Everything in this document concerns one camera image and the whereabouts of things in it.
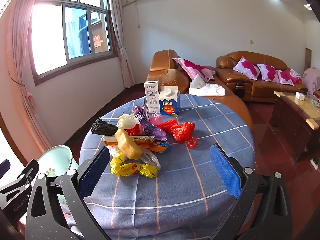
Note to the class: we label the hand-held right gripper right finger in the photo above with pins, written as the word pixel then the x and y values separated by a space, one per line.
pixel 225 172

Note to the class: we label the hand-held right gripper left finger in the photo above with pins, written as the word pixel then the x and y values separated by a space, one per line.
pixel 96 170

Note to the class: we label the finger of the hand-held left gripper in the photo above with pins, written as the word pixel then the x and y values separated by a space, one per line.
pixel 4 167
pixel 27 172

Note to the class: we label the light green trash bin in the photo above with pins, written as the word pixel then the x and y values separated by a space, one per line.
pixel 57 157

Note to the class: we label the clear plastic bag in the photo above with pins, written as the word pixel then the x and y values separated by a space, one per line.
pixel 150 158

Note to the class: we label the gold snack wrapper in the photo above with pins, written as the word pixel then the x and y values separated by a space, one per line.
pixel 142 138

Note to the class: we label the orange blue snack wrapper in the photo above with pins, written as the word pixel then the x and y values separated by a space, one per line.
pixel 157 148

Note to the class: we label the pink plastic bag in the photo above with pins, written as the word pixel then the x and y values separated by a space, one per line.
pixel 156 119

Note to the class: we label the yellow plastic bag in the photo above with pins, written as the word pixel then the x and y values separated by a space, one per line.
pixel 125 168

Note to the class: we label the yellow sponge block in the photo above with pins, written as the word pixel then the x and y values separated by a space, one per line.
pixel 127 145

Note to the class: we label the black ribbed wrapper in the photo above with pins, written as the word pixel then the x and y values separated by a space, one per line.
pixel 102 128

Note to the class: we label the red foil snack wrapper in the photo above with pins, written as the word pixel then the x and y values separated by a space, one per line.
pixel 132 130

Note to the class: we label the cream plastic bag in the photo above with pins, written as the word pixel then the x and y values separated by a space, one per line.
pixel 127 121

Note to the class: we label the red plastic bag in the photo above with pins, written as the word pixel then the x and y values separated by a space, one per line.
pixel 182 131

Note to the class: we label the purple plastic bag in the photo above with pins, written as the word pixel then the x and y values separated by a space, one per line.
pixel 150 130

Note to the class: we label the dark wooden coffee table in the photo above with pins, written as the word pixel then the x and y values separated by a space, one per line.
pixel 292 120

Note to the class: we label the white cloth bag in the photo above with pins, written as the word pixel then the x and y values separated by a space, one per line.
pixel 207 88

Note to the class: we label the blue milk carton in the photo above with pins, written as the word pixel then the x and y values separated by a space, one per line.
pixel 169 105

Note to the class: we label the white milk carton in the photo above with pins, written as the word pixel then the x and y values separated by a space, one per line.
pixel 152 95

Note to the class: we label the long pink curtain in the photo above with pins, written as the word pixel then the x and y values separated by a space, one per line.
pixel 22 67

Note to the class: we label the small white box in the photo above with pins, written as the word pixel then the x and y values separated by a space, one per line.
pixel 300 96

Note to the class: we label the large pink floral pillow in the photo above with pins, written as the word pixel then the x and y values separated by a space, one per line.
pixel 195 68

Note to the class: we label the brown leather chaise sofa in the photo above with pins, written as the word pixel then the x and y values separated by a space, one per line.
pixel 165 67

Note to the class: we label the pink covered appliance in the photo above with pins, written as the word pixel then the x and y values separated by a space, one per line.
pixel 312 80

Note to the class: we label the red window decoration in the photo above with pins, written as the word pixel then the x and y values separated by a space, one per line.
pixel 97 40

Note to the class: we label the tied beige curtain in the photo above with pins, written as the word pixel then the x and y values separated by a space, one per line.
pixel 122 42

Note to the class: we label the sliding glass window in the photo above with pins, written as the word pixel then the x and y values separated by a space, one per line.
pixel 75 30

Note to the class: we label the air conditioner pipe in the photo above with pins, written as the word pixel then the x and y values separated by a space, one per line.
pixel 138 12

